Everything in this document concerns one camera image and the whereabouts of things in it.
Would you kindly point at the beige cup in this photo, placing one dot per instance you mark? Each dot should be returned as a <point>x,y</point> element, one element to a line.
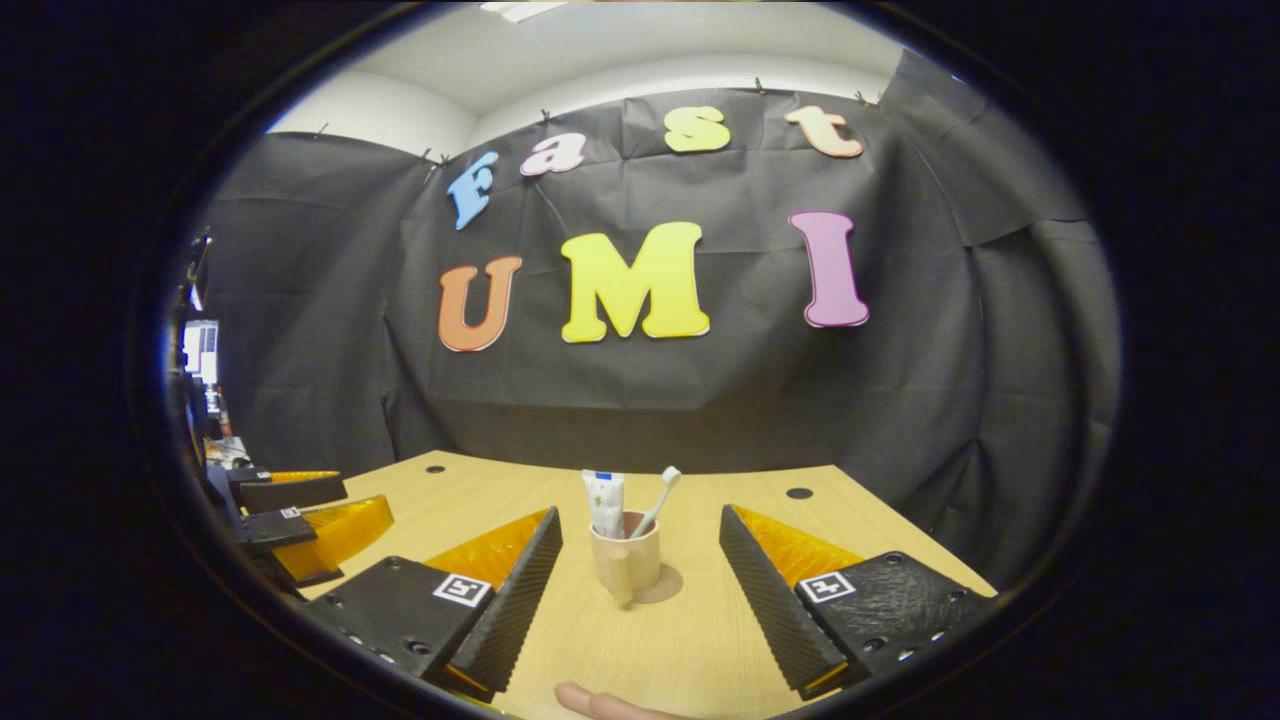
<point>622,570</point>

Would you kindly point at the computer monitor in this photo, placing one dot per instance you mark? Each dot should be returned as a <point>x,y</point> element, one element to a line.
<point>200,352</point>

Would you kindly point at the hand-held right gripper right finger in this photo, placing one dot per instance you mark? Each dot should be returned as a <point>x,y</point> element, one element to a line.
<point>770,600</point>

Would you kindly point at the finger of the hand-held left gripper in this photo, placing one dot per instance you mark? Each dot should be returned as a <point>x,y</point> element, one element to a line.
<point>340,530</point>
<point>290,492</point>

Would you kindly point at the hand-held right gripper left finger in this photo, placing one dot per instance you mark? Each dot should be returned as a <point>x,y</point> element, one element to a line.
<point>520,600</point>

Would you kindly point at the white toothpaste tube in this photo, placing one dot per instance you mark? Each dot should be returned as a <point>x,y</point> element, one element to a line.
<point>605,500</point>

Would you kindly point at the white side table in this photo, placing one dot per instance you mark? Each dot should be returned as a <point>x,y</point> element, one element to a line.
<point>235,452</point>

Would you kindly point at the pale green toothbrush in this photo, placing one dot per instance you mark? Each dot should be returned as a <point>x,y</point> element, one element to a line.
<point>655,500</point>

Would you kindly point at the black backdrop cloth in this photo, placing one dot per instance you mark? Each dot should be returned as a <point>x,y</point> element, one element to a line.
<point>700,390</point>

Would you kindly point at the wooden desktop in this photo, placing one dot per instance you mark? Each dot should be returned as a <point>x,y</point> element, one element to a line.
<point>690,620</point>

